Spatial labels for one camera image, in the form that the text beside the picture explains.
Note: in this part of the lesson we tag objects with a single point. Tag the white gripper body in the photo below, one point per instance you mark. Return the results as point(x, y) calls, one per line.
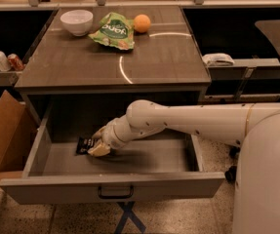
point(109, 136)

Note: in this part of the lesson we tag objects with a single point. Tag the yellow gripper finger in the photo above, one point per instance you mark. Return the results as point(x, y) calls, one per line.
point(98, 133)
point(99, 149)

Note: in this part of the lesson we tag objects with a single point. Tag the black rxbar chocolate bar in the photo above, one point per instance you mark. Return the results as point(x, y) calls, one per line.
point(84, 145)

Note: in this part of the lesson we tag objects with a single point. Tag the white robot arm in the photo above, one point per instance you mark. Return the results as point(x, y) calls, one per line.
point(257, 207)

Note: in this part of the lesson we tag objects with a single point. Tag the grey open drawer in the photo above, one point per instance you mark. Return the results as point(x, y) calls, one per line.
point(161, 167)

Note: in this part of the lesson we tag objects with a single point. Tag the grey cabinet with dark top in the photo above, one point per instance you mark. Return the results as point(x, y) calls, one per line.
point(165, 59)

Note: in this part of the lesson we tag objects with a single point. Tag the brown cardboard box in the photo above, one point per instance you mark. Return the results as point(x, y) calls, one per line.
point(17, 133)

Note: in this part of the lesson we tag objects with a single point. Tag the green snack bag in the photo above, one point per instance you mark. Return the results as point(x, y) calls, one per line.
point(115, 31)

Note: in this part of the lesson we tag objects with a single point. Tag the red soda can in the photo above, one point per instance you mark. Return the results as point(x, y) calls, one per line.
point(15, 62)

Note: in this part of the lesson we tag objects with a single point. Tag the orange fruit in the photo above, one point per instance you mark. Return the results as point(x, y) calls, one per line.
point(142, 23)

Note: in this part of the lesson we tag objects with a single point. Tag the white ceramic bowl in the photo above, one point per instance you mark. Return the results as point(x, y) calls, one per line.
point(77, 22)

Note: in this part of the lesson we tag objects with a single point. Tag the white folded cloth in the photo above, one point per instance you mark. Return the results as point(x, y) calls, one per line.
point(218, 59)

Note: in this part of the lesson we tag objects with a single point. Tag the black office chair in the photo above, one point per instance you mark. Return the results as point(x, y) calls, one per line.
point(279, 43)

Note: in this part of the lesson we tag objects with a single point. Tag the black drawer handle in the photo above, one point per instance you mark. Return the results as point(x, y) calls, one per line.
point(115, 193)

